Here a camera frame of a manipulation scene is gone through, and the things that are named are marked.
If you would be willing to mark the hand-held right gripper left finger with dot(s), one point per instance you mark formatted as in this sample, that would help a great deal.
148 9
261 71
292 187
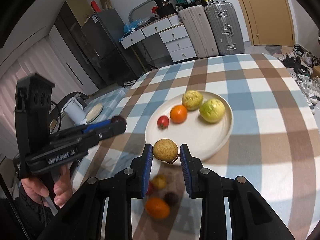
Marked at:
147 170

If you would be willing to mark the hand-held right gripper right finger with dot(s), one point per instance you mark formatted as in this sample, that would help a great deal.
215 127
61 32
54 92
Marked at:
186 170

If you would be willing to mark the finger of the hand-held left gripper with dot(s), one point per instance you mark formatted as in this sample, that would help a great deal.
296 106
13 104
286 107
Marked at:
97 127
112 130

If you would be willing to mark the dark purple plum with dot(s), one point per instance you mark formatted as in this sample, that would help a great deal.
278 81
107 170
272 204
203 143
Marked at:
171 197
118 119

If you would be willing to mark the brown kiwi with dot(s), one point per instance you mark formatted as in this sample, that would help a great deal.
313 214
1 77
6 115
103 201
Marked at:
159 181
165 152

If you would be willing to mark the large white plate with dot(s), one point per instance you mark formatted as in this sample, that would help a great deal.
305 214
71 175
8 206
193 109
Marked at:
202 138

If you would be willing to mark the red tomato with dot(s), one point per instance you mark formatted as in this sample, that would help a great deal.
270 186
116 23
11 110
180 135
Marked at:
150 188
163 122

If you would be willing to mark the orange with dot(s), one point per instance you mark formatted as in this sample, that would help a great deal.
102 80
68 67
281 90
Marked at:
157 207
178 114

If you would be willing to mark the yellow-green guava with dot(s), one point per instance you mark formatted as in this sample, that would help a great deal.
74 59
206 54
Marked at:
212 110

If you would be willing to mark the yellow guava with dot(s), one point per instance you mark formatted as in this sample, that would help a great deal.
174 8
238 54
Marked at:
192 100

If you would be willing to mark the person's left forearm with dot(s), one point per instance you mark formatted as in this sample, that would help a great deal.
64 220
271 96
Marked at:
27 210

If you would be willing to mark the person's left hand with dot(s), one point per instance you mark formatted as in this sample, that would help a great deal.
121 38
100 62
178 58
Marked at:
63 187

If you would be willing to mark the small beige plate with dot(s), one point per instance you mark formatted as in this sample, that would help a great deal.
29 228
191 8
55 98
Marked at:
94 111

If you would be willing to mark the white electric kettle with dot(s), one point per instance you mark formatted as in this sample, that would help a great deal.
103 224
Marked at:
75 110

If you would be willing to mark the light blue checked tablecloth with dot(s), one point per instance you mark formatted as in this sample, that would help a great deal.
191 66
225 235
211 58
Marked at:
111 100

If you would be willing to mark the black chair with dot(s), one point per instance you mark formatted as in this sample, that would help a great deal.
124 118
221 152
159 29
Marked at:
80 95

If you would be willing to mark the striped floor mat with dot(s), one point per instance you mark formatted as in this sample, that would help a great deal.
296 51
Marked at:
130 82

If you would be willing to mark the white curtain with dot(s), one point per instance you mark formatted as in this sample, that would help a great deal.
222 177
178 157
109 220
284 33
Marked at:
25 62

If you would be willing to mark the white wardrobe door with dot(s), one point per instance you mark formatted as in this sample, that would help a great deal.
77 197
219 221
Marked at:
71 62

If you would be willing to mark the dark grey refrigerator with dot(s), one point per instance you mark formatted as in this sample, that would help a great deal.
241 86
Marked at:
107 45

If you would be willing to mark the blue plastic bag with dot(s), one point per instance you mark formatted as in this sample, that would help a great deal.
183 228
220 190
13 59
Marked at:
131 27

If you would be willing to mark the dark brown wardrobe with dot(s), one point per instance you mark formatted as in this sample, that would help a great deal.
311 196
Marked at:
72 22

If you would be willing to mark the white desk with drawers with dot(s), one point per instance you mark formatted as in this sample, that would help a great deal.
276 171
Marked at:
172 36

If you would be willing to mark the red box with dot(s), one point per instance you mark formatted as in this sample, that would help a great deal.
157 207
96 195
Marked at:
96 5

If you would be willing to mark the brown cardboard piece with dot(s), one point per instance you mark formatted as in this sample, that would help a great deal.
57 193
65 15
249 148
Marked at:
105 1

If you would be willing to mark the beige suitcase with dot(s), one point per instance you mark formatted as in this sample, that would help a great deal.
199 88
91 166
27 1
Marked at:
197 30

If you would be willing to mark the black bag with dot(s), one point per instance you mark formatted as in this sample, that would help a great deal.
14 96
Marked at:
163 5

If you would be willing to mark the silver suitcase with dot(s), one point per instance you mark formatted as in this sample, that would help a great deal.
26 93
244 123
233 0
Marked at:
225 27

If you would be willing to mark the grey doormat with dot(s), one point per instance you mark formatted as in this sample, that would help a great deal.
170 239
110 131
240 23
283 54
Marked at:
273 50

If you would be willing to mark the pile of sneakers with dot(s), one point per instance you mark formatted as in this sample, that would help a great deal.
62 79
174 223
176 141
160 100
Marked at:
306 80

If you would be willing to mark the brown cardboard box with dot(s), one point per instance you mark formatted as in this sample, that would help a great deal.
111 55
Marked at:
316 71

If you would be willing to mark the tan wooden door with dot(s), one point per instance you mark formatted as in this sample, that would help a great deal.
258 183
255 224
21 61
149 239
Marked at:
265 12

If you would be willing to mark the grey metal frame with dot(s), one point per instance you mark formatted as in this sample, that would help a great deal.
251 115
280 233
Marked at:
136 6

